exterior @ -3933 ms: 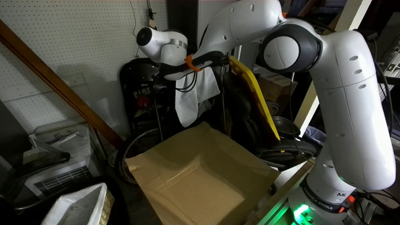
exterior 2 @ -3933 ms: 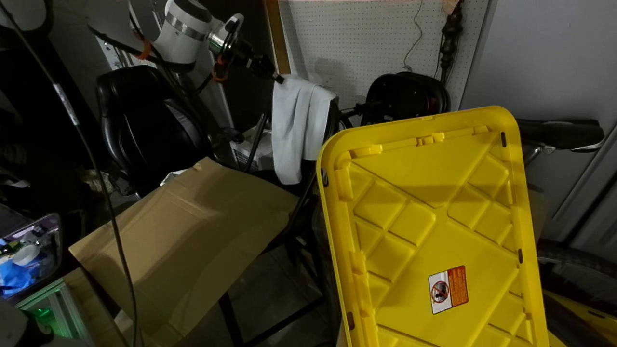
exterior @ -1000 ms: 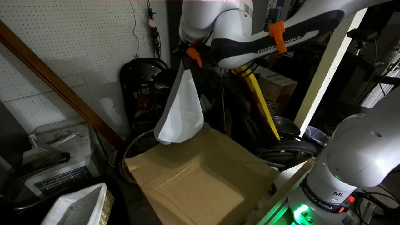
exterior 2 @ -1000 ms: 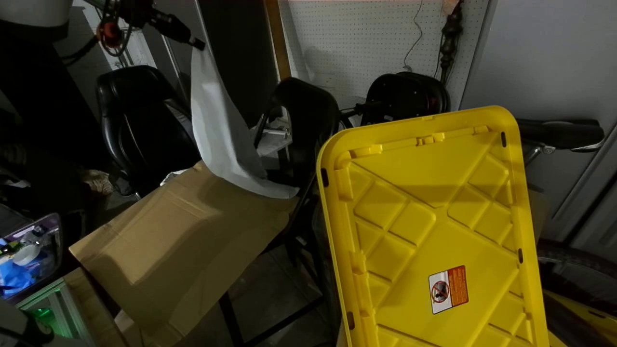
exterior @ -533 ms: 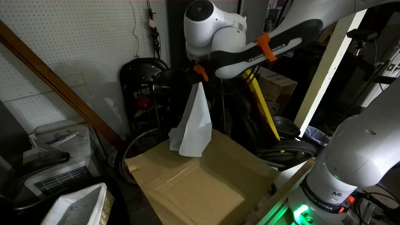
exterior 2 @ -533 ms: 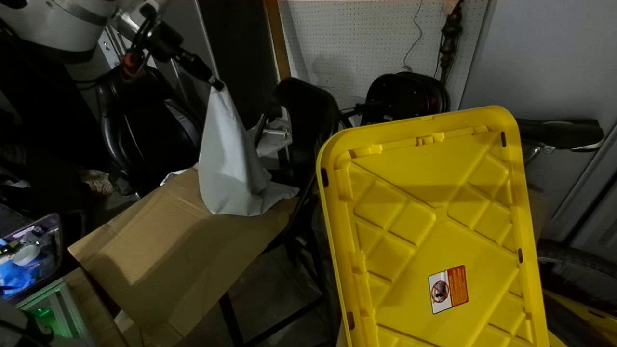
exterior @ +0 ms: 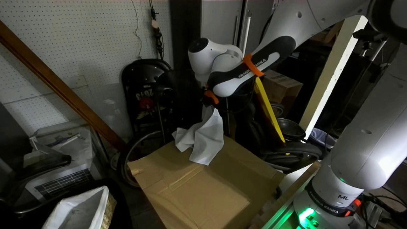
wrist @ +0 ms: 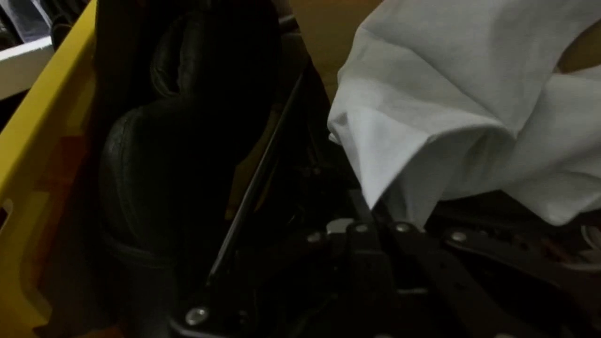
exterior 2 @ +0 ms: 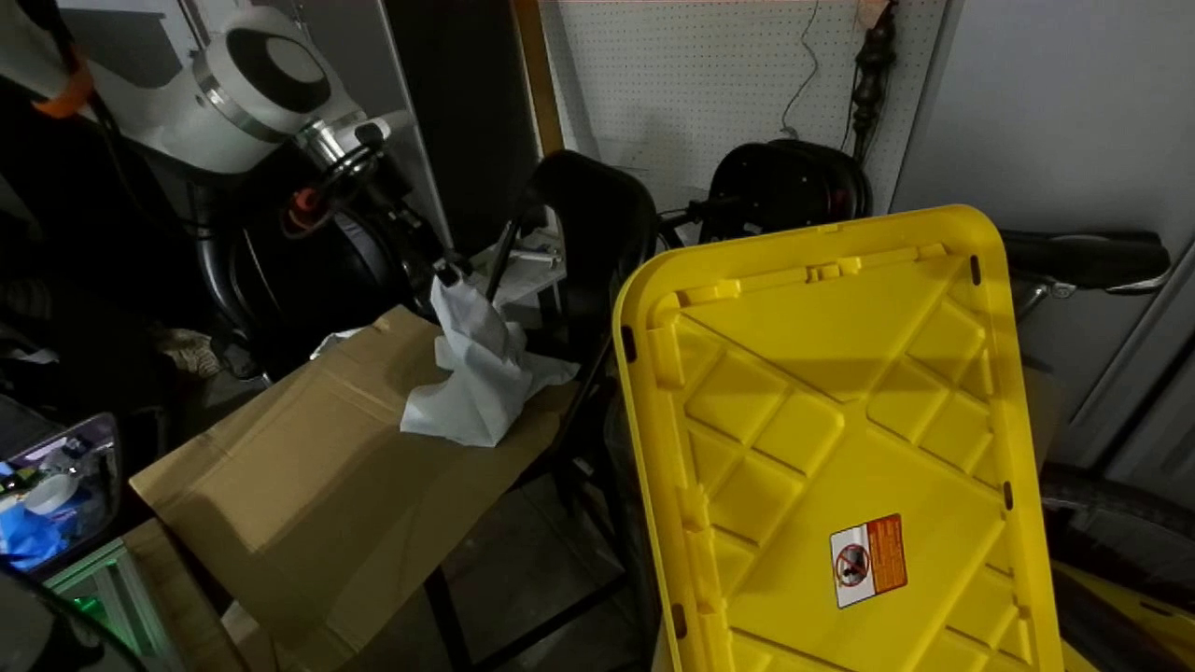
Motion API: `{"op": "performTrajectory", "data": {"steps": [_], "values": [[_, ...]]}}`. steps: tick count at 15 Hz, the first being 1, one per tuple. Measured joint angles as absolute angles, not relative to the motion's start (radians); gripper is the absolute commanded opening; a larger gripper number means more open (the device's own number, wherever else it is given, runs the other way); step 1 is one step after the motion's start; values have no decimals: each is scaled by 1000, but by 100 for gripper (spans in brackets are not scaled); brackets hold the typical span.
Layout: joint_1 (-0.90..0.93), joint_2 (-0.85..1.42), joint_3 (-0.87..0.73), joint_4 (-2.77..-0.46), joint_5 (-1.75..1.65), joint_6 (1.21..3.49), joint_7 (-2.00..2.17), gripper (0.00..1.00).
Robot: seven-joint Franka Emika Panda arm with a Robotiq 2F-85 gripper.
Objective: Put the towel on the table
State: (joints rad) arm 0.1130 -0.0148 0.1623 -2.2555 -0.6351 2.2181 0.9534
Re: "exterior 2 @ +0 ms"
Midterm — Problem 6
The wooden beam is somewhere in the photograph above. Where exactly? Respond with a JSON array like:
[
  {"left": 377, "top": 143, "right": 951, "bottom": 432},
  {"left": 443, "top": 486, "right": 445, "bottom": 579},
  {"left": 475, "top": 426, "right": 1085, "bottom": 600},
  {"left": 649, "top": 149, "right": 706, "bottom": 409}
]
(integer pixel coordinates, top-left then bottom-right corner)
[{"left": 511, "top": 0, "right": 567, "bottom": 157}]

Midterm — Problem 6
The yellow plastic bin lid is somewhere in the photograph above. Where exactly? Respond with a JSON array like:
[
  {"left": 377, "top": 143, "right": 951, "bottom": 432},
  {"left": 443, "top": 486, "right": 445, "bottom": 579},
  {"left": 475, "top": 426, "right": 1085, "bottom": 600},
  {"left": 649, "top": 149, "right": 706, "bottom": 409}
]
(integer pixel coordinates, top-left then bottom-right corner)
[{"left": 612, "top": 203, "right": 1067, "bottom": 672}]

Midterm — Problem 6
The black chair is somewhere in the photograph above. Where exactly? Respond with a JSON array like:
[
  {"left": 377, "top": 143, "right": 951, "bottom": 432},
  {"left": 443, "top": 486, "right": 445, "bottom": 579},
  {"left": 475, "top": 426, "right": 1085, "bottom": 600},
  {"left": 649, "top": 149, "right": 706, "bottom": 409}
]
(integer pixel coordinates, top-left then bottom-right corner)
[{"left": 485, "top": 149, "right": 660, "bottom": 510}]

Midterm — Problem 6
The white pegboard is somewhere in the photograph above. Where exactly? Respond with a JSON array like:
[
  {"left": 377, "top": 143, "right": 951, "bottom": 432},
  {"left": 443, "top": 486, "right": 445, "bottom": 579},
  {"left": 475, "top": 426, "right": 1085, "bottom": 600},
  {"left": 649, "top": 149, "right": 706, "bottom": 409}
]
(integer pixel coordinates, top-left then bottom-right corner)
[{"left": 540, "top": 0, "right": 949, "bottom": 217}]

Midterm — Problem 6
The black bicycle tyre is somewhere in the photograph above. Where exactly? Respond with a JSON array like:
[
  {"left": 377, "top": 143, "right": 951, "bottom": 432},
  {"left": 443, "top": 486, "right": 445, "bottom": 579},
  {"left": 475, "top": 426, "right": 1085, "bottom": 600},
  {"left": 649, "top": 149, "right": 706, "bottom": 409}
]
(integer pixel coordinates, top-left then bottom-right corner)
[{"left": 1039, "top": 461, "right": 1195, "bottom": 672}]

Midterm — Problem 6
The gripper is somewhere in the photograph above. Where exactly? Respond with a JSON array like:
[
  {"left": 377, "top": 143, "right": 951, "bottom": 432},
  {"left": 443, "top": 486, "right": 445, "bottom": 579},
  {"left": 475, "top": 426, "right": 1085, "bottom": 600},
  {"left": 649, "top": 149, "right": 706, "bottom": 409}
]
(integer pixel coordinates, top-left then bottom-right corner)
[{"left": 331, "top": 154, "right": 470, "bottom": 292}]

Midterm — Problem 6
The black bicycle saddle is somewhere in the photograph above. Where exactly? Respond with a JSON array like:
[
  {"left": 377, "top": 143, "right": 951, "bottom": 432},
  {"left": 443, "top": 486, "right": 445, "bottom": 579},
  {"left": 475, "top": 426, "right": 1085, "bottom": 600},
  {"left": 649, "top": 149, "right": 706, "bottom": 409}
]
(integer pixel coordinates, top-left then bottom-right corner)
[{"left": 997, "top": 230, "right": 1174, "bottom": 296}]

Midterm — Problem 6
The white towel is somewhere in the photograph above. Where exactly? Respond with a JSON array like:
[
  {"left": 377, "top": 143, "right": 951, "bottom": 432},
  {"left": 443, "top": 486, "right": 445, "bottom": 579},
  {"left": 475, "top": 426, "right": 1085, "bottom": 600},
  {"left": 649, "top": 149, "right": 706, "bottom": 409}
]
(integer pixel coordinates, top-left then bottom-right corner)
[{"left": 400, "top": 274, "right": 582, "bottom": 449}]

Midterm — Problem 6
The thin grey cable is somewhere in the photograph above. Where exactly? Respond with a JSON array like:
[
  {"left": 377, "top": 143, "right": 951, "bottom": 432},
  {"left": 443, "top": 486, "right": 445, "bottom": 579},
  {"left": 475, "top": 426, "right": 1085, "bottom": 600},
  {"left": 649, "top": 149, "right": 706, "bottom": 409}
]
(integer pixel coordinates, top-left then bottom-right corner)
[{"left": 779, "top": 0, "right": 823, "bottom": 138}]

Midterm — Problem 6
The brown cardboard sheet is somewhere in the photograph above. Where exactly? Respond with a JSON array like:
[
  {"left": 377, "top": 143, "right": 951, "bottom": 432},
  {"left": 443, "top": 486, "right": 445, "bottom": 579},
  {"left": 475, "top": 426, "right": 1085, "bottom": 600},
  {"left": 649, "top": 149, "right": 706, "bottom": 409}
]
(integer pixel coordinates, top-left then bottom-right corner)
[{"left": 129, "top": 306, "right": 582, "bottom": 660}]

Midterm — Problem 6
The patterned rag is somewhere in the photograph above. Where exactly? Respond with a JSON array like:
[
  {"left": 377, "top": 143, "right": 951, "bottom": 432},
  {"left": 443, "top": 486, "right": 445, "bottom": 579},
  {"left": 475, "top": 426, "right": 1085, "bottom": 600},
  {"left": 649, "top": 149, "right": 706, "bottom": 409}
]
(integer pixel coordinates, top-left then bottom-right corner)
[{"left": 152, "top": 327, "right": 226, "bottom": 380}]

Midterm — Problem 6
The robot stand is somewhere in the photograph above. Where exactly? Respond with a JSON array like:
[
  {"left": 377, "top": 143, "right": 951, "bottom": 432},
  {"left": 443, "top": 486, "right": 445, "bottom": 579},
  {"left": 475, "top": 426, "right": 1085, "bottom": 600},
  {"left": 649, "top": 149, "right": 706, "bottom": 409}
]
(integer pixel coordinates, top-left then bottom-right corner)
[{"left": 41, "top": 536, "right": 190, "bottom": 672}]

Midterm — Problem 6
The black hanging tool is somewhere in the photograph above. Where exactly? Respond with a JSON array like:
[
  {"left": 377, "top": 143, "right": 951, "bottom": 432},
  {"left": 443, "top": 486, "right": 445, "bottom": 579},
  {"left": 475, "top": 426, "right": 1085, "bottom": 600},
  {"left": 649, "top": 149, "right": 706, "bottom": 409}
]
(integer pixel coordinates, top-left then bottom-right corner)
[{"left": 851, "top": 0, "right": 900, "bottom": 161}]

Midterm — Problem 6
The clear plastic storage bin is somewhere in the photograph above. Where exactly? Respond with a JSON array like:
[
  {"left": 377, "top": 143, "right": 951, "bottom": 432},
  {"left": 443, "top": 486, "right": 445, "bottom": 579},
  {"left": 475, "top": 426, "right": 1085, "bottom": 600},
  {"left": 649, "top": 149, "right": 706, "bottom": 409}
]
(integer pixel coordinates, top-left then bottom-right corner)
[{"left": 0, "top": 413, "right": 123, "bottom": 576}]

